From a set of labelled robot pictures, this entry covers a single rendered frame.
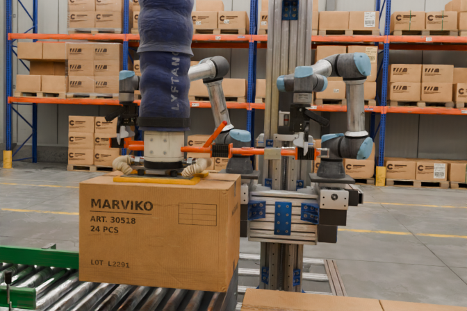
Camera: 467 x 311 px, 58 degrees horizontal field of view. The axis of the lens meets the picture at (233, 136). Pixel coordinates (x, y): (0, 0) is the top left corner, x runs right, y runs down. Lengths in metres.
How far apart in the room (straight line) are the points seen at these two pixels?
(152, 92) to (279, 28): 1.00
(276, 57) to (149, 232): 1.26
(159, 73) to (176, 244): 0.67
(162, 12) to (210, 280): 1.06
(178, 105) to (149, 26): 0.34
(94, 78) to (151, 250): 8.22
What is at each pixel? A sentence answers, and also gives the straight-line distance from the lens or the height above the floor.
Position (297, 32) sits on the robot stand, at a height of 1.83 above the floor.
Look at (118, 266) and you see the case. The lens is 1.81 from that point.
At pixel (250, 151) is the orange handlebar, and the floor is 1.20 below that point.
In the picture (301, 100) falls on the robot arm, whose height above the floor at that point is 1.42.
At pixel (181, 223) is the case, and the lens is 1.68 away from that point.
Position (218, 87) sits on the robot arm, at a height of 1.50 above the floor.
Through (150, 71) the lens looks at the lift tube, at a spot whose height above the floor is 1.52.
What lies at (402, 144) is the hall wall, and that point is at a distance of 10.57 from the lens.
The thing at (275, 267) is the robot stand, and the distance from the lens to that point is 2.52.
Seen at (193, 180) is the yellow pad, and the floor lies 1.09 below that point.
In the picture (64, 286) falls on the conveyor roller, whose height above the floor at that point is 0.54.
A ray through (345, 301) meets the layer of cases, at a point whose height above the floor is 0.54.
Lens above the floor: 1.36
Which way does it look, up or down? 3 degrees down
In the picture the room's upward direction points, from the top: 2 degrees clockwise
